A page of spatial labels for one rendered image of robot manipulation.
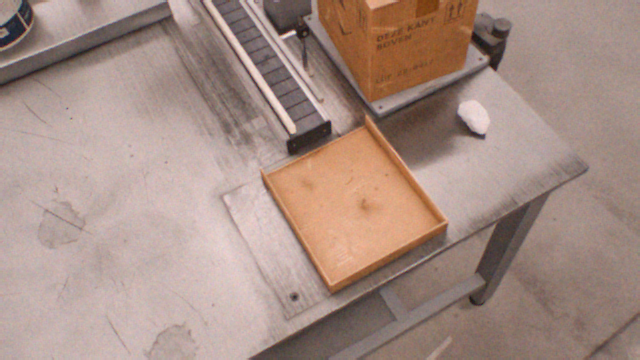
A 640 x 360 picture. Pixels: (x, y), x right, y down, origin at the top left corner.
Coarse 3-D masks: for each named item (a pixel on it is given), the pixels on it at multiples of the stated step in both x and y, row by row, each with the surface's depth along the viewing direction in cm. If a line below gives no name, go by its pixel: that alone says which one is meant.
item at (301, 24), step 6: (300, 18) 123; (294, 24) 125; (300, 24) 124; (306, 24) 125; (294, 30) 125; (300, 30) 124; (306, 30) 125; (282, 36) 124; (288, 36) 125; (300, 36) 125; (306, 36) 126; (306, 54) 132; (306, 60) 134; (306, 66) 135
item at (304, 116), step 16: (224, 0) 144; (224, 16) 141; (240, 16) 140; (240, 32) 137; (256, 32) 137; (256, 48) 134; (272, 48) 134; (256, 64) 132; (272, 64) 131; (272, 80) 129; (288, 80) 128; (288, 96) 126; (304, 96) 126; (288, 112) 124; (304, 112) 123; (304, 128) 121
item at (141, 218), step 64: (64, 64) 142; (128, 64) 141; (192, 64) 140; (320, 64) 137; (0, 128) 133; (64, 128) 131; (128, 128) 130; (192, 128) 129; (384, 128) 126; (448, 128) 125; (512, 128) 124; (0, 192) 123; (64, 192) 122; (128, 192) 121; (192, 192) 120; (256, 192) 119; (448, 192) 117; (512, 192) 116; (0, 256) 115; (64, 256) 114; (128, 256) 113; (192, 256) 112; (256, 256) 112; (0, 320) 108; (64, 320) 107; (128, 320) 106; (192, 320) 106; (256, 320) 105; (320, 320) 105
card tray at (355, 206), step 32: (320, 160) 122; (352, 160) 122; (384, 160) 121; (288, 192) 118; (320, 192) 118; (352, 192) 117; (384, 192) 117; (416, 192) 116; (320, 224) 114; (352, 224) 114; (384, 224) 113; (416, 224) 113; (320, 256) 110; (352, 256) 110; (384, 256) 106
